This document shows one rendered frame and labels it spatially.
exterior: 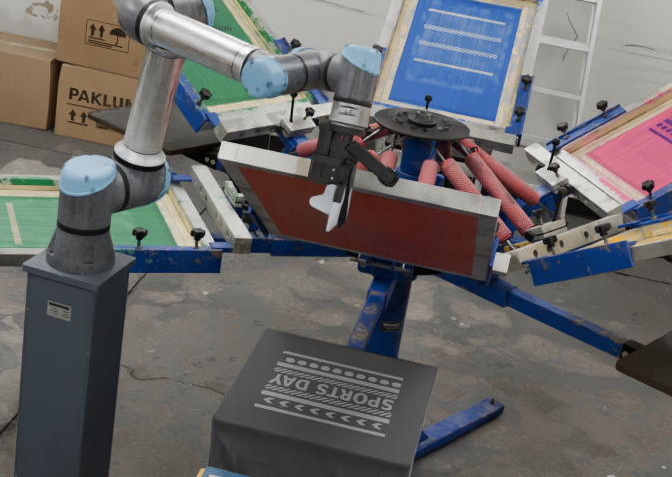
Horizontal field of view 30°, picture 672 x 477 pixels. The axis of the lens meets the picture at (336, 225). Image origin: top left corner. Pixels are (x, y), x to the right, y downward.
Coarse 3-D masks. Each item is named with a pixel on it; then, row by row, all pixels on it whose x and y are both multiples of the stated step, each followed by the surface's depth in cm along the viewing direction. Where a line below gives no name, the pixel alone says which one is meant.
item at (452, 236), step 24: (360, 192) 257; (384, 216) 275; (408, 216) 269; (432, 216) 263; (456, 216) 258; (384, 240) 303; (408, 240) 296; (432, 240) 289; (456, 240) 282; (432, 264) 320; (456, 264) 312
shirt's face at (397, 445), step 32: (256, 352) 305; (320, 352) 310; (352, 352) 313; (256, 384) 290; (416, 384) 302; (224, 416) 275; (256, 416) 277; (288, 416) 279; (416, 416) 288; (352, 448) 271; (384, 448) 273
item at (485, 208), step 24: (264, 168) 257; (288, 168) 256; (384, 192) 253; (408, 192) 252; (432, 192) 252; (456, 192) 252; (264, 216) 310; (480, 216) 252; (480, 240) 276; (408, 264) 329; (480, 264) 304
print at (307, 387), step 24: (288, 360) 304; (312, 360) 306; (288, 384) 293; (312, 384) 294; (336, 384) 296; (360, 384) 298; (384, 384) 300; (264, 408) 281; (288, 408) 282; (312, 408) 284; (336, 408) 286; (360, 408) 287; (384, 408) 289; (384, 432) 279
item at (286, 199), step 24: (240, 168) 262; (264, 192) 281; (288, 192) 275; (312, 192) 268; (288, 216) 303; (312, 216) 295; (360, 216) 282; (312, 240) 328; (336, 240) 319; (360, 240) 311
